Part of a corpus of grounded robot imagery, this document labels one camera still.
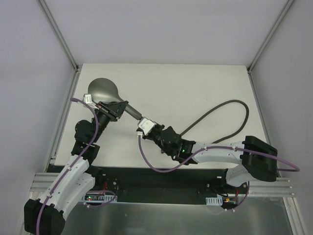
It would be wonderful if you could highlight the white cable duct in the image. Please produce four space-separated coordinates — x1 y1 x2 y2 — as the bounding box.
205 195 238 206
79 193 117 204

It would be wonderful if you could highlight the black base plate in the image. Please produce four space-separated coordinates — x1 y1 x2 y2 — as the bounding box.
85 166 247 205

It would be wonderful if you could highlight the aluminium frame post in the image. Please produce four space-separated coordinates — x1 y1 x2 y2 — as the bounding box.
37 0 80 71
247 0 296 74

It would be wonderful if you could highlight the grey shower head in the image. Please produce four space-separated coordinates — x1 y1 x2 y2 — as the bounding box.
88 78 142 120

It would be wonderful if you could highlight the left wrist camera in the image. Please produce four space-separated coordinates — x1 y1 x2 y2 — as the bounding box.
82 94 94 107

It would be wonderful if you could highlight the dark grey flexible hose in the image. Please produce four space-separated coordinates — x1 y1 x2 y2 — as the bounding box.
179 99 250 144

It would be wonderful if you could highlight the right white cable duct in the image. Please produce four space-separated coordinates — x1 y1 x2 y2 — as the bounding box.
205 195 238 206

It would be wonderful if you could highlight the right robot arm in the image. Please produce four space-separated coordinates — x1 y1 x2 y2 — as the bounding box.
138 120 277 193

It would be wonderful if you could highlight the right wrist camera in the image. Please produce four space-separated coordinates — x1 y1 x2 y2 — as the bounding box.
137 117 156 137

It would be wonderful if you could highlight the left aluminium frame post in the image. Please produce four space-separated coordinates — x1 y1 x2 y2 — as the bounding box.
37 0 80 71

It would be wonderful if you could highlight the left white cable duct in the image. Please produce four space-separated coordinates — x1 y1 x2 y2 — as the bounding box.
79 193 117 204

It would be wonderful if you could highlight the right aluminium frame post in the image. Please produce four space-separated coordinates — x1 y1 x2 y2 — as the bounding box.
247 0 296 74

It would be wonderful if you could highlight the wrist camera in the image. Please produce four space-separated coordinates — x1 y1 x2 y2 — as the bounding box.
137 117 156 137
82 94 94 107

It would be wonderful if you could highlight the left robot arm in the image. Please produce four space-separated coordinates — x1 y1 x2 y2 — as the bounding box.
24 101 128 235

